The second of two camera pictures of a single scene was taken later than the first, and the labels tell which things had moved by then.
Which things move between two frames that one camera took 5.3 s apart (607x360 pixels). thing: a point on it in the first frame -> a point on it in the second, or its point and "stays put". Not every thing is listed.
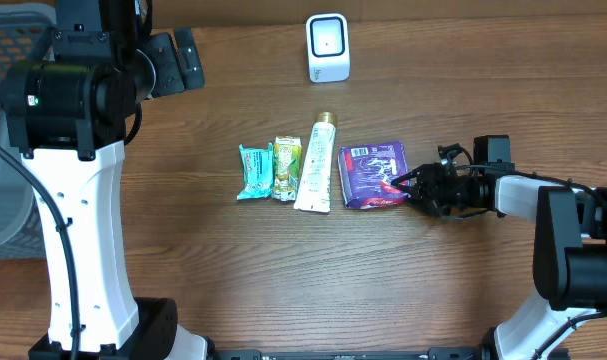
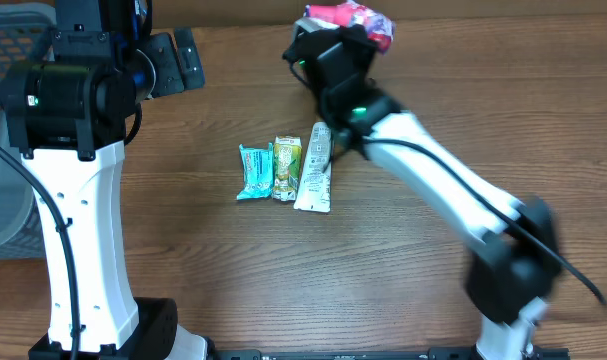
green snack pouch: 287,169 stays put
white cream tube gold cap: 315,189 stays put
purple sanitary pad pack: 367,171 -> 378,28
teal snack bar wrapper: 258,172 stays put
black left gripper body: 171,76 stays put
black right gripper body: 446,194 -> 362,52
